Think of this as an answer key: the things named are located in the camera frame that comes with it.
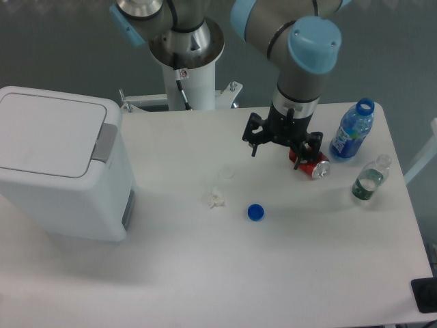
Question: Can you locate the blue plastic drink bottle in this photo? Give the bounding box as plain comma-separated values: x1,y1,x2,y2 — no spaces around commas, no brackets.
329,98,375,161

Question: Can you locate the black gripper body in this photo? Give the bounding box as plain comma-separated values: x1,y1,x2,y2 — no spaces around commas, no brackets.
264,104,313,146

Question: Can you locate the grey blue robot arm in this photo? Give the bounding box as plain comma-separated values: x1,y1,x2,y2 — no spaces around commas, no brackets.
109,1,345,164

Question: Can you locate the clear green-label water bottle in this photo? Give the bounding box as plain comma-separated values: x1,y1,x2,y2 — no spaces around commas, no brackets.
351,154,391,201

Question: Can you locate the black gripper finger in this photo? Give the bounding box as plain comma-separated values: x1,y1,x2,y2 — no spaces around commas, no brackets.
242,112,270,157
294,132,323,170

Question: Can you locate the white frame leg right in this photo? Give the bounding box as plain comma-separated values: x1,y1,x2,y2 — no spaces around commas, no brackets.
404,118,436,185

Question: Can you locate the black device at edge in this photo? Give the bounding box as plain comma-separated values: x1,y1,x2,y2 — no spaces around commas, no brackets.
410,277,436,314

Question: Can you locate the clear transparent bottle cap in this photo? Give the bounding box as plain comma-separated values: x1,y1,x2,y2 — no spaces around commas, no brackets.
218,165,234,179

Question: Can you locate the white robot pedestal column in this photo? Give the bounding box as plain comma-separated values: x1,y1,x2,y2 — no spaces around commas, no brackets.
149,17,225,111

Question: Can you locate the blue bottle cap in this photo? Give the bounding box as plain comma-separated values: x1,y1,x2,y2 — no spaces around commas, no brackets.
247,204,265,221

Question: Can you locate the crumpled white paper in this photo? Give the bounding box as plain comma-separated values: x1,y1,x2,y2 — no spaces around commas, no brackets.
208,186,225,209

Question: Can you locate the white push-button trash can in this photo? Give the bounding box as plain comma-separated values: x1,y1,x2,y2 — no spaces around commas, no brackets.
1,86,136,242

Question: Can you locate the crushed red soda can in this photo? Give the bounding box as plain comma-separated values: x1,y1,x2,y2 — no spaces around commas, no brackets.
289,149,330,180

